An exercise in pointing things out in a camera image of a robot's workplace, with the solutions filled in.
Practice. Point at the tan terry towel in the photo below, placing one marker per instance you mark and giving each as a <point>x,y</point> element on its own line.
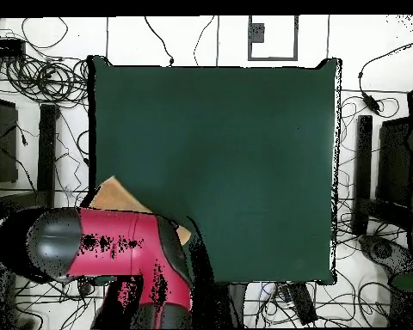
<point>113,197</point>

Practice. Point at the black power adapter brick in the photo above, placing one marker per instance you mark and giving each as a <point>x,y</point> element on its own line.
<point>371,102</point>

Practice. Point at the black power strip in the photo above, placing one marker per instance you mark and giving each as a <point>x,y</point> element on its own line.
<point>303,302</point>

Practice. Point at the black electronics box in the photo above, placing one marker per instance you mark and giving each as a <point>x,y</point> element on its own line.
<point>5,50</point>

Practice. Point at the dark floor beam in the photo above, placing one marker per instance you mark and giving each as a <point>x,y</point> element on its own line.
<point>392,213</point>
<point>13,201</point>

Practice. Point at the dark green table cloth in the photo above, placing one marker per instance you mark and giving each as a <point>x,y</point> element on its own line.
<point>227,137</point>

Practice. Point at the dark grey square plate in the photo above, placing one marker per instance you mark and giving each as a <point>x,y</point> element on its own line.
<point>256,33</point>

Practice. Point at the black rectangular case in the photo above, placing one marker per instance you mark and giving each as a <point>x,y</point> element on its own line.
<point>394,161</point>
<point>3,144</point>

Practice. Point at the black upright floor bar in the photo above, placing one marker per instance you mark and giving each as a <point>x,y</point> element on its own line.
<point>47,154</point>
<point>364,165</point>

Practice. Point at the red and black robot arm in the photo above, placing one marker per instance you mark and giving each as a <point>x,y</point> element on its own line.
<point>117,240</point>

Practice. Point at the black robot pedestal stand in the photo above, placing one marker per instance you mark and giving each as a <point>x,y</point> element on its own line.
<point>235,299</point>

